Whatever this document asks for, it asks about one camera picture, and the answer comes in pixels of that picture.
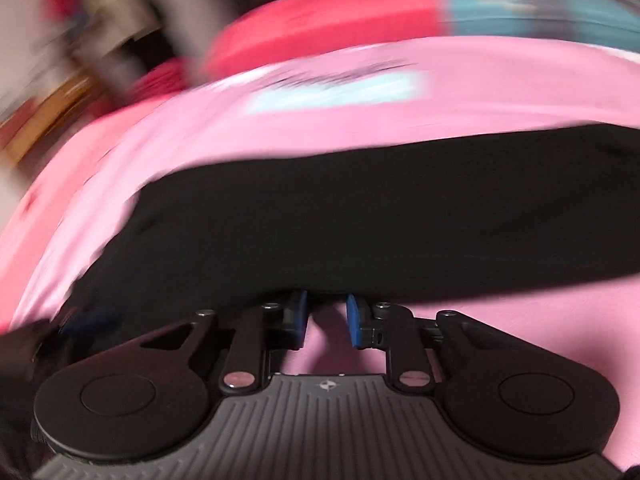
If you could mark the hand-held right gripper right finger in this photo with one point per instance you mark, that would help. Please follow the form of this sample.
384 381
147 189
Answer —
357 325

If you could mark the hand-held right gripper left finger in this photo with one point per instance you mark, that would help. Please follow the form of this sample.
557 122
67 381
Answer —
300 321

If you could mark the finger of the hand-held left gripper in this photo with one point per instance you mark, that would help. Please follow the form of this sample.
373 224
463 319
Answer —
95 321

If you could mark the black pants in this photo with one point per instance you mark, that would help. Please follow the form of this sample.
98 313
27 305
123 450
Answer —
350 220

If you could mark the coral fleece blanket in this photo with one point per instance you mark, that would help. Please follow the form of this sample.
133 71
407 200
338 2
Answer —
45 195

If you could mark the pink printed bedsheet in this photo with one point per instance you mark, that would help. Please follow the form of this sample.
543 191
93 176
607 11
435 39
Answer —
320 110

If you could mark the red folded cloth pile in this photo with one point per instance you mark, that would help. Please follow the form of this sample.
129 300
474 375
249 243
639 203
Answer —
160 80

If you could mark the red bedsheet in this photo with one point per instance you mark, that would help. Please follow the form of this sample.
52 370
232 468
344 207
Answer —
320 25

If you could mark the teal striped cloth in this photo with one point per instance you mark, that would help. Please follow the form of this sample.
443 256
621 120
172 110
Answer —
545 10

